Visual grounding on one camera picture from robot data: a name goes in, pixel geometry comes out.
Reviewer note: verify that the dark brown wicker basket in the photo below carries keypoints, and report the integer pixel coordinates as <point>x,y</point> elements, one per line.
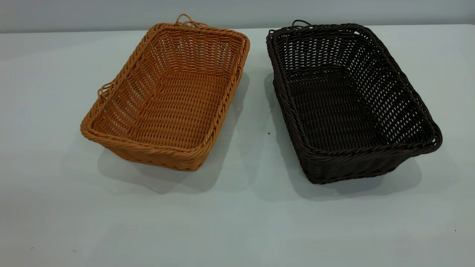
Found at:
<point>334,111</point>

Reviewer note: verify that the light brown wicker basket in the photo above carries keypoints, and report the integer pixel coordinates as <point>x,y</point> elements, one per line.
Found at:
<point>178,111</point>

